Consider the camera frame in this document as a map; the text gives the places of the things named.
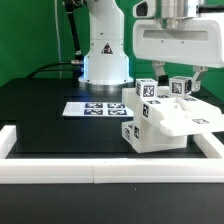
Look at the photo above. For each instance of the white marker sheet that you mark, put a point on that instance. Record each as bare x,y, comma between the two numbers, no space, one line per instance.
96,109

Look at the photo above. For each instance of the white chair back frame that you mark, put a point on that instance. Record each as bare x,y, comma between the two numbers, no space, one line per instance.
174,116

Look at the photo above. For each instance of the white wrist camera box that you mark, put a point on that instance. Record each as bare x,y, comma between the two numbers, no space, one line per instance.
145,9

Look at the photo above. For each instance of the white chair seat plate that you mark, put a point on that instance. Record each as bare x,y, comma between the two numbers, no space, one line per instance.
148,138

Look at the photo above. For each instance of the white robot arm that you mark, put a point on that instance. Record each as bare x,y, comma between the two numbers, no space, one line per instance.
106,64

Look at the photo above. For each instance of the black camera stand pole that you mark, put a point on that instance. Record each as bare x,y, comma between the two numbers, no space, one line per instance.
70,6

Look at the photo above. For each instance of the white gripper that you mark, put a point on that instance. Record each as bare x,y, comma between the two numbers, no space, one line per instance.
200,43

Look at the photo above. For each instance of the white U-shaped fence frame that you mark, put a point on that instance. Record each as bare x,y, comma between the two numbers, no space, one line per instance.
41,171

